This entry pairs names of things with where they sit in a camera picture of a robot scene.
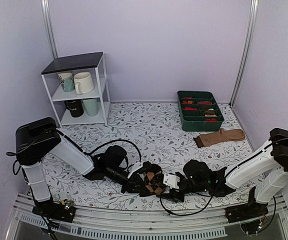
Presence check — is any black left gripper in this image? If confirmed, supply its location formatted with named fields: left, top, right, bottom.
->
left=106, top=166, right=149, bottom=195

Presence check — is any brown tan argyle sock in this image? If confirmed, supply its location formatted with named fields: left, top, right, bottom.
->
left=130, top=161, right=166, bottom=197

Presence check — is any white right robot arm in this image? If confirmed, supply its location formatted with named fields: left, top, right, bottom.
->
left=161, top=128, right=288, bottom=218

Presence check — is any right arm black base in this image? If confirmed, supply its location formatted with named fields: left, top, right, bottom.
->
left=225, top=186, right=268, bottom=223

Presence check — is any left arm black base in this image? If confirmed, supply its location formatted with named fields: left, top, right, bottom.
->
left=30, top=189, right=76, bottom=223

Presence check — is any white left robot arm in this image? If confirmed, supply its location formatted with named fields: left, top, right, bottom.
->
left=15, top=117, right=129, bottom=217

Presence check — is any floral patterned table mat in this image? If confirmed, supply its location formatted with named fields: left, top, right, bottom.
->
left=43, top=103, right=265, bottom=212

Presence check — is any plain brown sock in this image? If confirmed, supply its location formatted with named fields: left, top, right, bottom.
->
left=193, top=128, right=245, bottom=148

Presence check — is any red rolled sock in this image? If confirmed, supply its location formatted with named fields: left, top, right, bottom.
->
left=183, top=107, right=199, bottom=111

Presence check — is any green divided organizer tray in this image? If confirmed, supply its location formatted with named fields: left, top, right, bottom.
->
left=177, top=90, right=224, bottom=132

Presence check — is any brown cream rolled sock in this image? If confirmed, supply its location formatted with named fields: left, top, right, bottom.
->
left=202, top=108, right=217, bottom=117

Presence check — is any mint green cup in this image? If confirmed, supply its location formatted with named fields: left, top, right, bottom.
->
left=82, top=98, right=99, bottom=117

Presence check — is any black mug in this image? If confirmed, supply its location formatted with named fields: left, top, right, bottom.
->
left=64, top=99, right=84, bottom=118

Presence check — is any cream white mug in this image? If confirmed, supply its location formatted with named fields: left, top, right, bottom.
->
left=73, top=72, right=94, bottom=95

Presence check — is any white shelf black top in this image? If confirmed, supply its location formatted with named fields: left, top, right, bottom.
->
left=41, top=52, right=111, bottom=128

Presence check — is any teal patterned mug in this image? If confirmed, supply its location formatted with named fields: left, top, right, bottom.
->
left=57, top=71, right=75, bottom=93

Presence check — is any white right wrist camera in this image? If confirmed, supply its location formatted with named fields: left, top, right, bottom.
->
left=163, top=173, right=181, bottom=190

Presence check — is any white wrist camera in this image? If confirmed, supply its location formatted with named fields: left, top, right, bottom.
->
left=163, top=173, right=181, bottom=190
left=127, top=162, right=143, bottom=179

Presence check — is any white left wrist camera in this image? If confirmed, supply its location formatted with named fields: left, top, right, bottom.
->
left=127, top=162, right=143, bottom=179

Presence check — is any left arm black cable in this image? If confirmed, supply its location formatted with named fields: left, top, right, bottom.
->
left=83, top=139, right=143, bottom=171

